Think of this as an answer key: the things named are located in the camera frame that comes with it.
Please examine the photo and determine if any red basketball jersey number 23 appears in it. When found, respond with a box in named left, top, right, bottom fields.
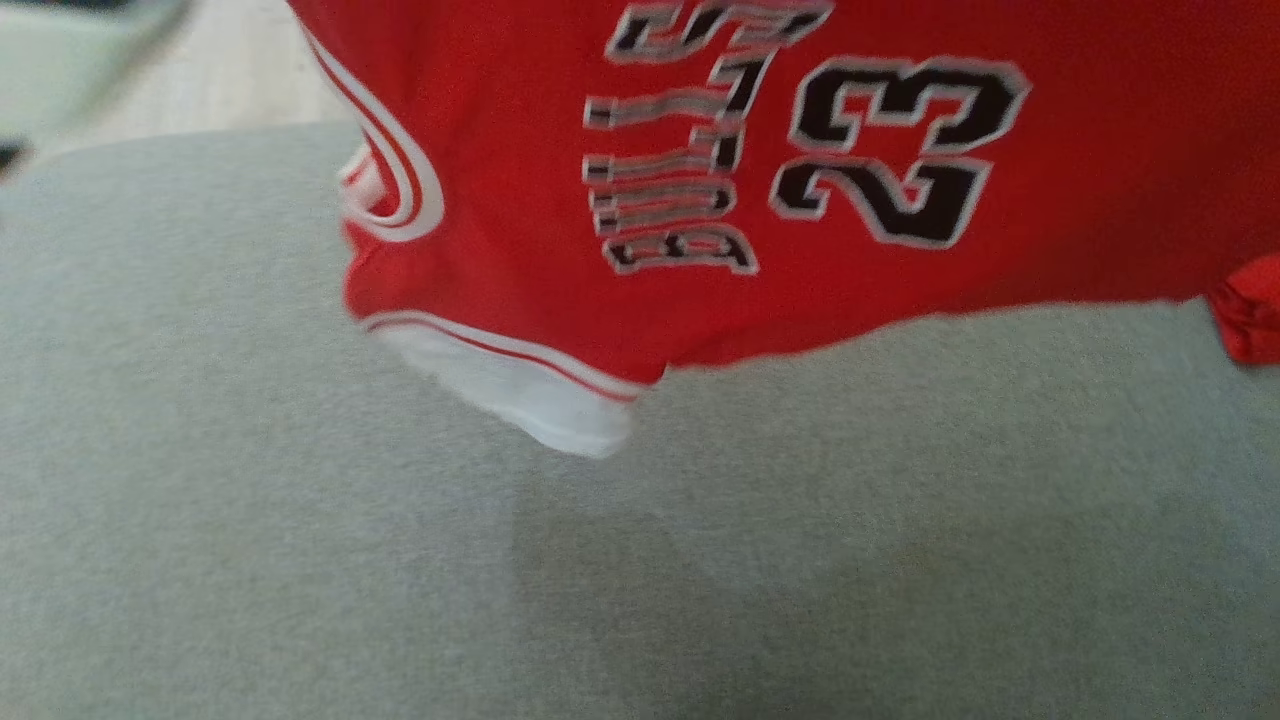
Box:
left=285, top=0, right=1280, bottom=459

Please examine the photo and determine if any large grey sofa seat cushion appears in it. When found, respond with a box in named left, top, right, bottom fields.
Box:
left=0, top=120, right=1280, bottom=720

